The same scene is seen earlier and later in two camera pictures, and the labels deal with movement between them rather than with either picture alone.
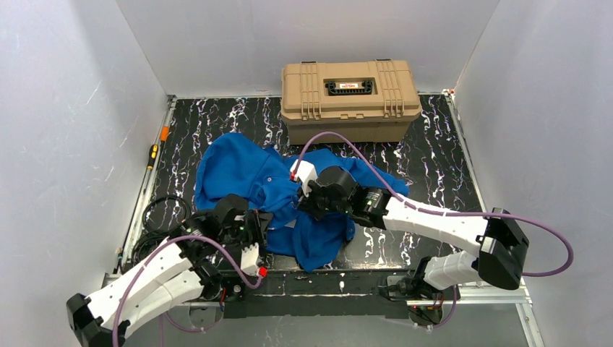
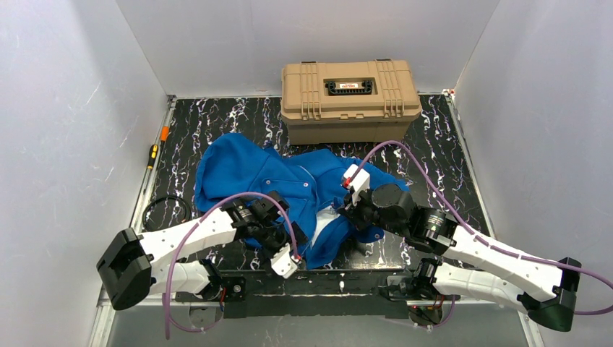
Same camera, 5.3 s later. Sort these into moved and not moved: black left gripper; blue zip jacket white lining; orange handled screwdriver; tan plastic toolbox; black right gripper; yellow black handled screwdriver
Moved: black left gripper; blue zip jacket white lining; black right gripper
Not moved: tan plastic toolbox; yellow black handled screwdriver; orange handled screwdriver
